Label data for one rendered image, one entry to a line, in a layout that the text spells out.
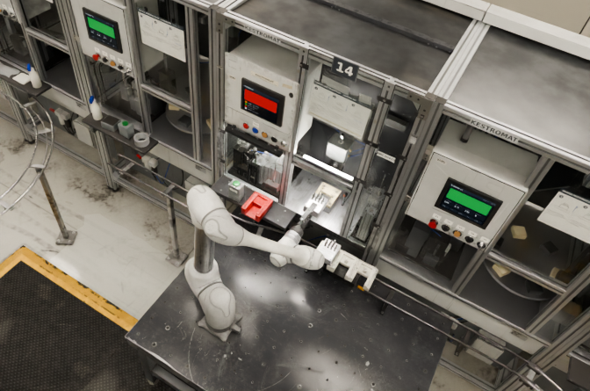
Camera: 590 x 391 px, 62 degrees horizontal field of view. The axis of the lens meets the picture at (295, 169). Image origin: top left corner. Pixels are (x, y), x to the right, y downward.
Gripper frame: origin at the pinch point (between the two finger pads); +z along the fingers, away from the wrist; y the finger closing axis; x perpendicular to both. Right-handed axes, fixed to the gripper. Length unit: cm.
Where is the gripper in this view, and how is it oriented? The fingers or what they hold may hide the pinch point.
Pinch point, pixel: (312, 210)
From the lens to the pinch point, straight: 283.2
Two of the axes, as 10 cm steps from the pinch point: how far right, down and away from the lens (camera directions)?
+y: 0.9, -6.6, -7.5
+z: 4.9, -6.2, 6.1
